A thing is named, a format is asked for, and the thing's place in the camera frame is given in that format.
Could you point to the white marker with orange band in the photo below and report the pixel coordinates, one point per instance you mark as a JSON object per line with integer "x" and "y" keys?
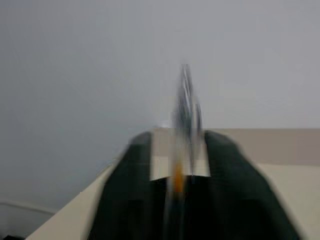
{"x": 185, "y": 120}

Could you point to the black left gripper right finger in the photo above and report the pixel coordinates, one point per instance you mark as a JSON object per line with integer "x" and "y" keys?
{"x": 232, "y": 200}

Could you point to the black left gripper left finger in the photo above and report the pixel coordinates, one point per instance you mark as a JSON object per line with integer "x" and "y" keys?
{"x": 130, "y": 200}

